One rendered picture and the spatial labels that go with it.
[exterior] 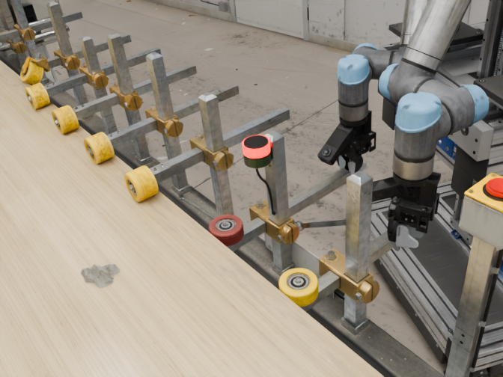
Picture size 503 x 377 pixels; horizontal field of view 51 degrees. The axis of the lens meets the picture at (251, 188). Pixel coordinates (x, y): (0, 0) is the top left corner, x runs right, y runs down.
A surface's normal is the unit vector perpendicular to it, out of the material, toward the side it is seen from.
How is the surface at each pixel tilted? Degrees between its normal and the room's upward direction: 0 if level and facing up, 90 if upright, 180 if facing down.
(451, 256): 0
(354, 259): 90
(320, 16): 90
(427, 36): 63
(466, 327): 90
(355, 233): 90
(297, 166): 0
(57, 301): 0
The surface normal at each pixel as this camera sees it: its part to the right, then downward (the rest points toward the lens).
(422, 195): -0.52, 0.54
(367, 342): -0.09, -0.81
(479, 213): -0.78, 0.43
